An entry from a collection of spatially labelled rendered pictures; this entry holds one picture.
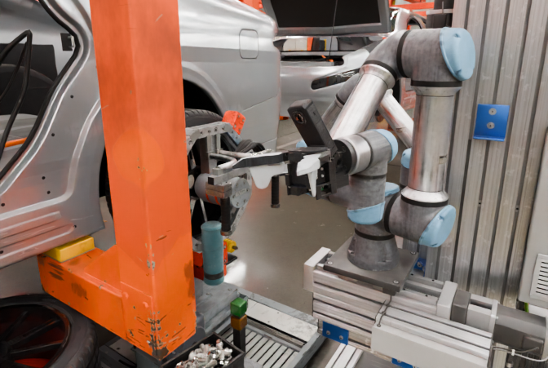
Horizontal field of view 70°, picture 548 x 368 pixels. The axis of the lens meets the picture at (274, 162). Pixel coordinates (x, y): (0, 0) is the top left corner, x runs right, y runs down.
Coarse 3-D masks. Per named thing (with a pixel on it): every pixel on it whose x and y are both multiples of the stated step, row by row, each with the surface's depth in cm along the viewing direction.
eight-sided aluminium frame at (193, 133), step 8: (192, 128) 160; (200, 128) 160; (208, 128) 164; (216, 128) 168; (224, 128) 172; (192, 136) 157; (200, 136) 161; (224, 136) 180; (232, 136) 178; (240, 136) 183; (192, 144) 158; (232, 144) 186; (248, 152) 189; (240, 176) 194; (248, 176) 192; (248, 200) 195; (232, 208) 193; (240, 208) 191; (232, 216) 189; (240, 216) 192; (232, 224) 188; (232, 232) 188; (192, 240) 166; (200, 240) 176; (192, 248) 166; (200, 248) 170
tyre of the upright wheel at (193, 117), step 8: (184, 112) 166; (192, 112) 168; (200, 112) 171; (208, 112) 175; (192, 120) 167; (200, 120) 171; (208, 120) 175; (216, 120) 180; (112, 208) 162; (112, 216) 165
